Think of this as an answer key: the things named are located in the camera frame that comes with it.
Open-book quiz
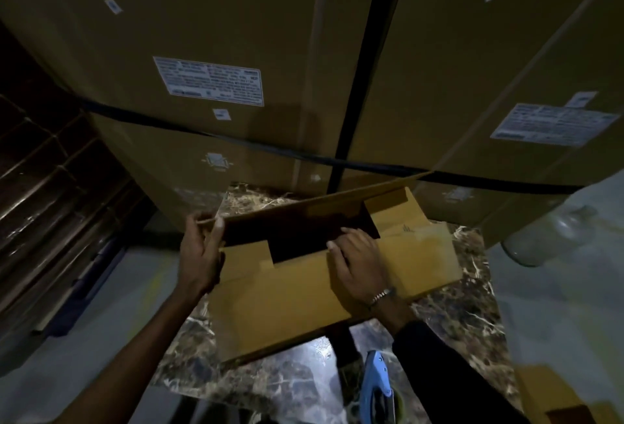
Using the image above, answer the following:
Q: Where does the large brown cardboard carton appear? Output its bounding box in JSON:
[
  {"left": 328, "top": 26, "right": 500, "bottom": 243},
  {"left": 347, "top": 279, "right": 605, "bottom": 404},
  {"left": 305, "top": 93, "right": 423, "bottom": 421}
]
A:
[
  {"left": 341, "top": 0, "right": 624, "bottom": 250},
  {"left": 0, "top": 0, "right": 412, "bottom": 244}
]

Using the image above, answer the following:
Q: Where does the person's right forearm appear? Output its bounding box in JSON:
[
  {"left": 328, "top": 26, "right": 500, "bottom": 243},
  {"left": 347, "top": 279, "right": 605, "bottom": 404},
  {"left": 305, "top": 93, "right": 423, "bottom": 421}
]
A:
[{"left": 371, "top": 299, "right": 532, "bottom": 424}]

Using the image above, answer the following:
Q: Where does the flat brown cardboard piece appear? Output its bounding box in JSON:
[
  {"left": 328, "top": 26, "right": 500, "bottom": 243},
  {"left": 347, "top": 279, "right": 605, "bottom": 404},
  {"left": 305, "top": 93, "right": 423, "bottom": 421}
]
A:
[{"left": 516, "top": 364, "right": 624, "bottom": 424}]

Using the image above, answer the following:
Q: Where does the silver wrist bracelet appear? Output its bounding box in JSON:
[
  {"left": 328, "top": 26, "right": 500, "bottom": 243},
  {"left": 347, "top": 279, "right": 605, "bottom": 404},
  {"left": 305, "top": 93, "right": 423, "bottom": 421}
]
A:
[{"left": 368, "top": 287, "right": 397, "bottom": 306}]

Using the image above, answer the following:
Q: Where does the clear glass jar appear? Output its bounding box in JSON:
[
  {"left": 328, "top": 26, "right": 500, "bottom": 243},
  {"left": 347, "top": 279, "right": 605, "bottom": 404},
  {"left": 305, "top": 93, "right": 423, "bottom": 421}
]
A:
[{"left": 502, "top": 205, "right": 599, "bottom": 268}]

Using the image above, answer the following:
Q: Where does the person's right hand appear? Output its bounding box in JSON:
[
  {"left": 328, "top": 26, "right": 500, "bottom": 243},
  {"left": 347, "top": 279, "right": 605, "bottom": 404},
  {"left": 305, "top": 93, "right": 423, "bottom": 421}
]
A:
[{"left": 326, "top": 227, "right": 398, "bottom": 308}]

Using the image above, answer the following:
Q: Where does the large white shipping label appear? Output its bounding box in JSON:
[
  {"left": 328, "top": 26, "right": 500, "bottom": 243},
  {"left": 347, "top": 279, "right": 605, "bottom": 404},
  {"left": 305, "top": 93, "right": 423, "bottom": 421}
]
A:
[
  {"left": 152, "top": 56, "right": 265, "bottom": 107},
  {"left": 490, "top": 103, "right": 621, "bottom": 148}
]

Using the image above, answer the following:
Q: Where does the blue tape dispenser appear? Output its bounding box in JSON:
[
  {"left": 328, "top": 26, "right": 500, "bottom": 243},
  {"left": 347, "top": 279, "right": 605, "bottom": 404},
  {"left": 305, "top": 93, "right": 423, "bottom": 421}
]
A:
[{"left": 358, "top": 351, "right": 397, "bottom": 424}]

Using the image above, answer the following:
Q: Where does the black packing strap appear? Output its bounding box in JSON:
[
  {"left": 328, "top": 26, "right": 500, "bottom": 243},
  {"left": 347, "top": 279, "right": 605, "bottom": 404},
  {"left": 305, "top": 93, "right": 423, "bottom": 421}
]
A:
[{"left": 73, "top": 96, "right": 586, "bottom": 195}]

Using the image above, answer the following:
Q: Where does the small cardboard box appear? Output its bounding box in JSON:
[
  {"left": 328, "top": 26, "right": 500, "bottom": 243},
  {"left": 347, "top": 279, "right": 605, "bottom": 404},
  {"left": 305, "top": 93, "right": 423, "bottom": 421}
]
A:
[{"left": 197, "top": 171, "right": 463, "bottom": 366}]

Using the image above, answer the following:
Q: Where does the person's left hand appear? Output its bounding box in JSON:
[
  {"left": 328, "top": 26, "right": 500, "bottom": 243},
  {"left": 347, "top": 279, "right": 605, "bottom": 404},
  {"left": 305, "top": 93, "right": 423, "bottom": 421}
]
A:
[{"left": 176, "top": 211, "right": 226, "bottom": 296}]

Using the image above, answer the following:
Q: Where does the person's left forearm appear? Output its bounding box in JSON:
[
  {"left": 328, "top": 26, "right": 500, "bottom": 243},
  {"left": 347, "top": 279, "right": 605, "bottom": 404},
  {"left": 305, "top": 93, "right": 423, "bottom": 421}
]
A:
[{"left": 53, "top": 286, "right": 211, "bottom": 424}]

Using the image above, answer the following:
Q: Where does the blue pallet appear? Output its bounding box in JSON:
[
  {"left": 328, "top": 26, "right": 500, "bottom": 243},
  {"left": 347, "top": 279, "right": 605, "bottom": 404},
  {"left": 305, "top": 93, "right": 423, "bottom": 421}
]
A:
[{"left": 46, "top": 236, "right": 128, "bottom": 339}]

